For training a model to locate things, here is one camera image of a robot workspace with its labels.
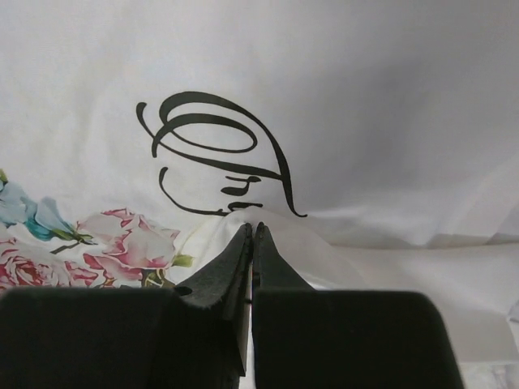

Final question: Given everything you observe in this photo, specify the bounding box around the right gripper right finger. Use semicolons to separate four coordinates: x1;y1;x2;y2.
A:
251;224;463;388

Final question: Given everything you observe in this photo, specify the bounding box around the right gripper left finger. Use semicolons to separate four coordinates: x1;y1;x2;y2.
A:
1;225;248;388

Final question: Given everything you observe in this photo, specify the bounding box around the white floral print t-shirt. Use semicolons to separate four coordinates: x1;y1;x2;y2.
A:
1;1;518;388

